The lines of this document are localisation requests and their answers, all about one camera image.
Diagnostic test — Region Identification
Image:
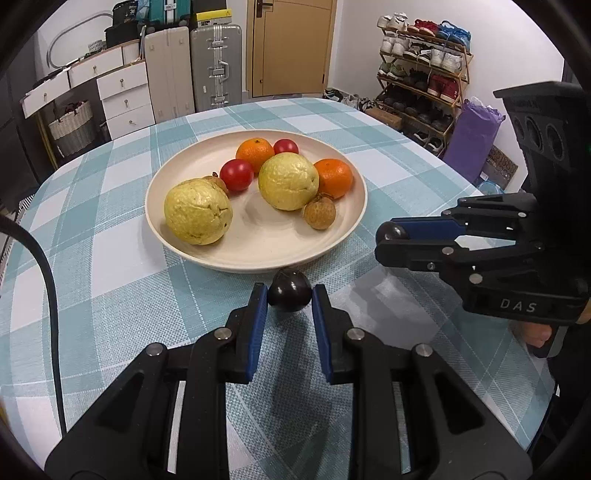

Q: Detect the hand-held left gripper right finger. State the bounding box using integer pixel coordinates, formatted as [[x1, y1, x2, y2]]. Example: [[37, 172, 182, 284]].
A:
[[311, 284, 533, 480]]

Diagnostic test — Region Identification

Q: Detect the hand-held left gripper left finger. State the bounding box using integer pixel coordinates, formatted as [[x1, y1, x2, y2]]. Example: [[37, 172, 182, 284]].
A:
[[45, 282, 270, 480]]

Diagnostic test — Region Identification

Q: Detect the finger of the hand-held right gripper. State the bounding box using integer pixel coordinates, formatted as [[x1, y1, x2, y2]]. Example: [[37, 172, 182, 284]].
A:
[[374, 237, 578, 296], [398, 192, 542, 241]]

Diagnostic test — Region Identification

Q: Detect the dark purple plum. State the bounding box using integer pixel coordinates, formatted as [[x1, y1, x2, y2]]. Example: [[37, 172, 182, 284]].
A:
[[375, 222, 410, 245], [268, 270, 313, 313]]

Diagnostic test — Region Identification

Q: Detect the cream round plate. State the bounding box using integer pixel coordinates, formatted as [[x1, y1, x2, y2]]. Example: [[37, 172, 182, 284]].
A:
[[144, 130, 369, 273]]

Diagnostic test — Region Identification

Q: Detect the orange tangerine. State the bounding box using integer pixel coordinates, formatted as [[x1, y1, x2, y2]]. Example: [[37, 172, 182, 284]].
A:
[[236, 137, 276, 174], [313, 158, 354, 200]]

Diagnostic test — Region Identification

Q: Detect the yellow guava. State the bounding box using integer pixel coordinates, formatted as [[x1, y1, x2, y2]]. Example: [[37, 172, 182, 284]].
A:
[[164, 179, 234, 245], [258, 152, 320, 212]]

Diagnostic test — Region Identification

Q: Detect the large red tomato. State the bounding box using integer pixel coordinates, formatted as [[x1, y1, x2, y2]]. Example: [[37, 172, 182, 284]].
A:
[[219, 159, 255, 193]]

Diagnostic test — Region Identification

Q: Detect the person's right hand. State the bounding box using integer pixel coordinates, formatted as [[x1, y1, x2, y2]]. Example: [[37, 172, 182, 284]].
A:
[[510, 320, 551, 348]]

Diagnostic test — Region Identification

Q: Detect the brown patterned box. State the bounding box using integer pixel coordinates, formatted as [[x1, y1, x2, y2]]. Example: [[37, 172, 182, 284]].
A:
[[480, 145, 515, 185]]

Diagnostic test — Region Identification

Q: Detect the purple bag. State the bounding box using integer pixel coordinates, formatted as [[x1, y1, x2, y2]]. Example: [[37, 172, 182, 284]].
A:
[[442, 98, 506, 183]]

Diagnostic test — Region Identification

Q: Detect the brown longan with stem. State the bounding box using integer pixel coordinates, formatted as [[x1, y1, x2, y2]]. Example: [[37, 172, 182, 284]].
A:
[[303, 193, 336, 230]]

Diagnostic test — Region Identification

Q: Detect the teal checked tablecloth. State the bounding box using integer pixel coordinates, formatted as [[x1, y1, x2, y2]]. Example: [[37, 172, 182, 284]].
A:
[[0, 97, 561, 480]]

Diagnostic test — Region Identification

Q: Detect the wooden shoe rack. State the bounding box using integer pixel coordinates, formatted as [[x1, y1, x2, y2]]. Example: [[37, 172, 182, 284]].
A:
[[374, 25, 474, 155]]

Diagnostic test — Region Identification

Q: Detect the collection of shoes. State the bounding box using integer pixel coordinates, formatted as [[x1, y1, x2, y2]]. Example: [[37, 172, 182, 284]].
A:
[[323, 14, 472, 155]]

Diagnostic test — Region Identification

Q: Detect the wooden door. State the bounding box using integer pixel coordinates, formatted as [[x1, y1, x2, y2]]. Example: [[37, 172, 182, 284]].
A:
[[246, 0, 338, 99]]

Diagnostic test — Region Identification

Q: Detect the silver suitcase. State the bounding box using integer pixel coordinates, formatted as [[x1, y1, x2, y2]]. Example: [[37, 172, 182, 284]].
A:
[[189, 23, 243, 112]]

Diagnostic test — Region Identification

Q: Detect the wicker basket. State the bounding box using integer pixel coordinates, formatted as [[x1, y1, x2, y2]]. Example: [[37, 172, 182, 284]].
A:
[[48, 100, 97, 158]]

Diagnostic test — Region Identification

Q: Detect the beige suitcase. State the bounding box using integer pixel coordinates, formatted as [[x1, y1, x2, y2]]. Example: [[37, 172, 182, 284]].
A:
[[144, 26, 195, 123]]

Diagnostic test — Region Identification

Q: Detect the white drawer cabinet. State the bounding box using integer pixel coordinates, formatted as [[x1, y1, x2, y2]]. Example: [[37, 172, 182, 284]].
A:
[[21, 46, 155, 139]]

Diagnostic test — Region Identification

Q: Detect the black suitcase with yellow label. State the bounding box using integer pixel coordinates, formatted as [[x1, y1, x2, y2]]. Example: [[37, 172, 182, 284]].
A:
[[194, 0, 232, 29]]

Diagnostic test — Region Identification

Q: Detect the black case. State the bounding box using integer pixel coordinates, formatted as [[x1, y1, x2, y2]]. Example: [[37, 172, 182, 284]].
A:
[[105, 21, 146, 47]]

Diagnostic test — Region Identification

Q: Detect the teal suitcase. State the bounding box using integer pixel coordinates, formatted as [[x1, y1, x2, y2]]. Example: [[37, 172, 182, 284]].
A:
[[148, 0, 192, 28]]

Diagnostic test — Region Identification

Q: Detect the black cable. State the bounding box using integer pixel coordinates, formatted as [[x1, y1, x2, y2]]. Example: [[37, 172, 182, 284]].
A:
[[0, 215, 68, 437]]

